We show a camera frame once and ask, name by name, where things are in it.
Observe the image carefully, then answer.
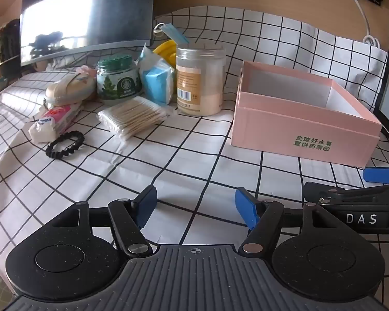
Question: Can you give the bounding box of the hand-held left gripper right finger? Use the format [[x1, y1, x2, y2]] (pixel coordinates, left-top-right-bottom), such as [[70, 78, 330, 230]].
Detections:
[[235, 187, 347, 256]]

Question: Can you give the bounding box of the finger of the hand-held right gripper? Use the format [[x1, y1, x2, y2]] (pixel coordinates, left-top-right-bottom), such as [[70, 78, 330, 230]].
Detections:
[[363, 166, 389, 184], [303, 181, 389, 207]]

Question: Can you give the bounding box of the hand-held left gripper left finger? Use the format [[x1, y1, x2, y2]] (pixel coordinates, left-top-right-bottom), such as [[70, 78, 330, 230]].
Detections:
[[44, 185, 158, 257]]

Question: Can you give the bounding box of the pink cardboard box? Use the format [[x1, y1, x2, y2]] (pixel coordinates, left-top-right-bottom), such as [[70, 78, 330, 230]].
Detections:
[[230, 60, 384, 168]]

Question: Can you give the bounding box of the pack of cotton swabs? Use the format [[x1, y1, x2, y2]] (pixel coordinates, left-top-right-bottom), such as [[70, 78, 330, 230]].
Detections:
[[97, 96, 168, 140]]

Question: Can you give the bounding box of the black hair tie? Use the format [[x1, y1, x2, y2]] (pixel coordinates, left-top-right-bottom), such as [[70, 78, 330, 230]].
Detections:
[[45, 130, 85, 160]]

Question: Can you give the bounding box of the blue packet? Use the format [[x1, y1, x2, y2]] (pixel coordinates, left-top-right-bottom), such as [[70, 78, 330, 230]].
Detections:
[[137, 44, 176, 105]]

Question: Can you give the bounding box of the red and white tissue pack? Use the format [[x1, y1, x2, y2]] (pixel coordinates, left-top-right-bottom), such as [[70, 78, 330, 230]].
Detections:
[[28, 101, 84, 144]]

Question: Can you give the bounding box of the white grid tablecloth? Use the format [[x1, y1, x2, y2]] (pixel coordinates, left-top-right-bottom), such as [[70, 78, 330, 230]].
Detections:
[[0, 5, 389, 266]]

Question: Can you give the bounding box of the green lidded jar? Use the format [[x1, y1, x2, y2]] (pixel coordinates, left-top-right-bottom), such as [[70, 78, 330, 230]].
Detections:
[[96, 55, 142, 105]]

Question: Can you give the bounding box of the clear plastic powder jar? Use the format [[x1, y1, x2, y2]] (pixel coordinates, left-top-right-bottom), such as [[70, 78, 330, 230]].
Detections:
[[176, 46, 227, 116]]

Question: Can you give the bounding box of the yellow plastic object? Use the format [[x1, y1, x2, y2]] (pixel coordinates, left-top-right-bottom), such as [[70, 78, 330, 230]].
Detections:
[[153, 40, 177, 68]]

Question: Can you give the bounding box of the blue face mask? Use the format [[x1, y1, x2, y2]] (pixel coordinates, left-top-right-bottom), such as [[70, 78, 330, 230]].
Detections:
[[153, 23, 189, 44]]

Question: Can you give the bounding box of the black computer monitor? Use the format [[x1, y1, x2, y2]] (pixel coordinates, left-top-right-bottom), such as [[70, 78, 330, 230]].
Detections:
[[19, 0, 156, 67]]

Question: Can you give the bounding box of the dark backpack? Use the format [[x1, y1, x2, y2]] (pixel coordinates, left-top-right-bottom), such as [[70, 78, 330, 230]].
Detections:
[[0, 19, 22, 79]]

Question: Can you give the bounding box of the white power cable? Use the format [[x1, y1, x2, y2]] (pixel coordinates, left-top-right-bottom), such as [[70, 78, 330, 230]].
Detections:
[[340, 0, 380, 47]]

